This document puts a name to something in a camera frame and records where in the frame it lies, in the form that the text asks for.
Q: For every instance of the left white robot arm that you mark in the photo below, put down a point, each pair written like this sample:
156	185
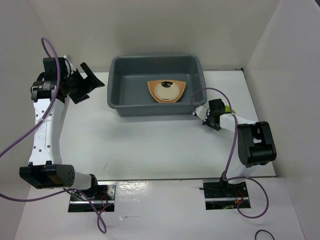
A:
45	169

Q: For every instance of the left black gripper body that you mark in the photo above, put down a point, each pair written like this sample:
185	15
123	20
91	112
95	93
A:
75	82

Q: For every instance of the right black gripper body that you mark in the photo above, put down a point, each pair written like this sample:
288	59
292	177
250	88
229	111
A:
210	114

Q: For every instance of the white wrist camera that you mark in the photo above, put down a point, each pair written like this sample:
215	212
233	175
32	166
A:
69	64
201	113

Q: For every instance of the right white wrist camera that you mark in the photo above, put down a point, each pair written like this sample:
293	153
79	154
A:
201	113

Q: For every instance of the grey plastic bin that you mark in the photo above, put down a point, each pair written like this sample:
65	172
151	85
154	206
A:
127	87

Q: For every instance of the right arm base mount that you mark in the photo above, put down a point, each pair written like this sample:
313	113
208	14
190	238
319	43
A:
220	195

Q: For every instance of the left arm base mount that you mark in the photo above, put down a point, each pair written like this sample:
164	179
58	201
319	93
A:
103	199

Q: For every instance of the green plastic plate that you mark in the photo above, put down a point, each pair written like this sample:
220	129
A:
228	110

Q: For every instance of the woven bamboo fan-shaped basket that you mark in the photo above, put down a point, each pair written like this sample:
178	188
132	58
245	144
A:
152	84

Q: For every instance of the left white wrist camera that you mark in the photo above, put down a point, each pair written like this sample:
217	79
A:
69	64

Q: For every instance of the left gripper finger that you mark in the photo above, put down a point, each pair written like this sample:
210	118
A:
91	79
78	96

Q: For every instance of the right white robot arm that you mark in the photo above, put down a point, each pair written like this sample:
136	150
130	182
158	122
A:
252	147

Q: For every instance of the cream ceramic plate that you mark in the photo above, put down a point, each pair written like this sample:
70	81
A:
166	91

